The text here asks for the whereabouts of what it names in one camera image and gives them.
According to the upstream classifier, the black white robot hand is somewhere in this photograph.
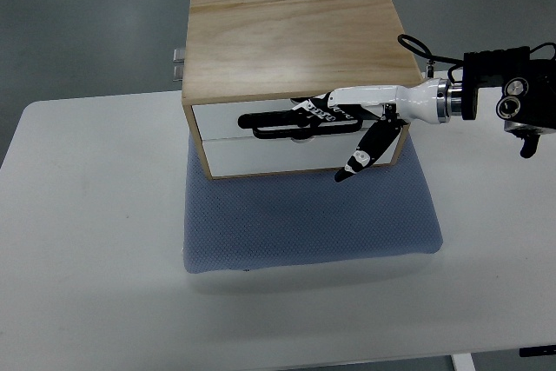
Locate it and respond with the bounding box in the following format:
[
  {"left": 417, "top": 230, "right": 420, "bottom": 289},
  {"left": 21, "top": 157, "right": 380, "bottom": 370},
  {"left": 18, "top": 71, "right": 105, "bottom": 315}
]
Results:
[{"left": 293, "top": 78, "right": 461, "bottom": 182}]

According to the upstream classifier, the white drawer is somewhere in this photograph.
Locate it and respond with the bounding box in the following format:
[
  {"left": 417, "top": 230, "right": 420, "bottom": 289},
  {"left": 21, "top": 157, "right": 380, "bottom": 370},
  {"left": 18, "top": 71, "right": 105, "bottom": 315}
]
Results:
[{"left": 191, "top": 96, "right": 412, "bottom": 140}]

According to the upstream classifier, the black drawer handle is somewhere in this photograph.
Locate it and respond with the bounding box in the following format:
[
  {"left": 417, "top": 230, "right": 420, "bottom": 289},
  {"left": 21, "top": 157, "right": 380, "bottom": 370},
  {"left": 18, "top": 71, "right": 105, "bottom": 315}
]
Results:
[{"left": 237, "top": 110, "right": 363, "bottom": 140}]

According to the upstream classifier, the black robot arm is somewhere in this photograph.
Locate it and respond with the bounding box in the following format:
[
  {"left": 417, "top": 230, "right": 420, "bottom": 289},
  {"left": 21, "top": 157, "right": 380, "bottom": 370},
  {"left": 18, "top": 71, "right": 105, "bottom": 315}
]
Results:
[{"left": 448, "top": 42, "right": 555, "bottom": 159}]

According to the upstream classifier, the wooden drawer cabinet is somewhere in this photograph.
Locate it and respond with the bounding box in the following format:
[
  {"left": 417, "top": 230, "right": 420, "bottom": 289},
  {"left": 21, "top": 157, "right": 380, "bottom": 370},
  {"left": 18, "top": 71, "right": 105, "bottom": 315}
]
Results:
[{"left": 182, "top": 0, "right": 421, "bottom": 179}]

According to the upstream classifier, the blue-grey mesh mat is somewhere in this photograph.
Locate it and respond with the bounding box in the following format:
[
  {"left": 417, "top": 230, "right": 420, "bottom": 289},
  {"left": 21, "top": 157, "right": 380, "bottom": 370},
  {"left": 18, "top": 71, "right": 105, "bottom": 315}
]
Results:
[{"left": 183, "top": 141, "right": 443, "bottom": 274}]

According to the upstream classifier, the metal clamp behind cabinet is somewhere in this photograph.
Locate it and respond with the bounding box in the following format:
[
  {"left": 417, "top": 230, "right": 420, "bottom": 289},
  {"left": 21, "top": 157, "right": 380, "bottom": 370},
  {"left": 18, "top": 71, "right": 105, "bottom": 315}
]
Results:
[{"left": 173, "top": 47, "right": 185, "bottom": 82}]

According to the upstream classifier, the white table leg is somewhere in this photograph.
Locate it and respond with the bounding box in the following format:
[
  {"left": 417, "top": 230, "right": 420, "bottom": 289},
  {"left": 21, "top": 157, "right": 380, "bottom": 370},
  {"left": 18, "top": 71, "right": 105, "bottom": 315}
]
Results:
[{"left": 451, "top": 353, "right": 477, "bottom": 371}]

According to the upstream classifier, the black table control panel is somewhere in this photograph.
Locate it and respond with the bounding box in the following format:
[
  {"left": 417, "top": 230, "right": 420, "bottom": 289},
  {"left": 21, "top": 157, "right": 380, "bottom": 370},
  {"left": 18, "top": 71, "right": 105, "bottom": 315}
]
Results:
[{"left": 519, "top": 345, "right": 556, "bottom": 358}]

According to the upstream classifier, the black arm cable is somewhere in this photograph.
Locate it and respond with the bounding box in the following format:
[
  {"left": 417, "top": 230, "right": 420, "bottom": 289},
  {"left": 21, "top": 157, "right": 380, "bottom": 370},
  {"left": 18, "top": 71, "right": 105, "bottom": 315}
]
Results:
[{"left": 397, "top": 33, "right": 556, "bottom": 81}]

